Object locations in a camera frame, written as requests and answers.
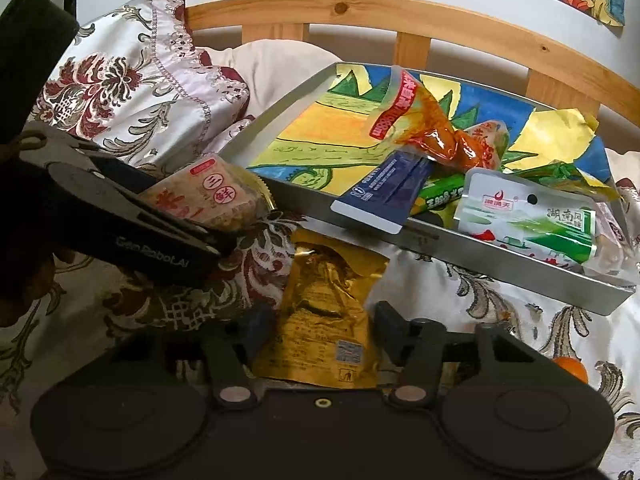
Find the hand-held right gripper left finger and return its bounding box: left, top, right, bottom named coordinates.
left=200, top=304, right=278, bottom=411

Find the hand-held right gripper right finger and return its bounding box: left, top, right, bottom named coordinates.
left=374, top=301, right=556, bottom=409

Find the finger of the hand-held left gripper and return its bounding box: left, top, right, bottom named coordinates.
left=134, top=204, right=238, bottom=262
left=87, top=150, right=162, bottom=186

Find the rice cracker packet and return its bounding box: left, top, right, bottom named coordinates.
left=137, top=154, right=273, bottom=233

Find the gold foil snack packet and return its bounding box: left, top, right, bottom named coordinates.
left=250, top=227, right=391, bottom=391

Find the grey metal tray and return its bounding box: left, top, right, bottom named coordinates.
left=220, top=61, right=637, bottom=317

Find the dark blue snack packet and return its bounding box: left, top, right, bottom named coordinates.
left=330, top=151, right=433, bottom=235

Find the long green sausage stick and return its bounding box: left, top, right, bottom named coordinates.
left=410, top=172, right=468, bottom=216

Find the green white snack packet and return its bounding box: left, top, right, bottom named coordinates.
left=452, top=169, right=598, bottom=266

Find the small orange fruit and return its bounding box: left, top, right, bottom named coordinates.
left=552, top=356, right=590, bottom=386

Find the clear red label snack packet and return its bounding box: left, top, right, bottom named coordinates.
left=369, top=66, right=493, bottom=171

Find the orange white snack packet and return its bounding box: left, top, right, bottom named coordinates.
left=462, top=120, right=512, bottom=171

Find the yellow green snack packet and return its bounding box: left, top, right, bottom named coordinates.
left=515, top=159, right=618, bottom=201

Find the clear bread snack packet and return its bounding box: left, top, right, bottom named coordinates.
left=590, top=200, right=632, bottom=278

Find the person's left hand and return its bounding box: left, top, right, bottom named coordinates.
left=0, top=247, right=68, bottom=328

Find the colourful dinosaur drawing paper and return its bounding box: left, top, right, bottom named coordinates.
left=247, top=64, right=613, bottom=201

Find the cream pillow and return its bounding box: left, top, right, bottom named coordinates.
left=207, top=40, right=341, bottom=121

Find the wooden bed headboard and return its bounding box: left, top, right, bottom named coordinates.
left=185, top=0, right=640, bottom=153

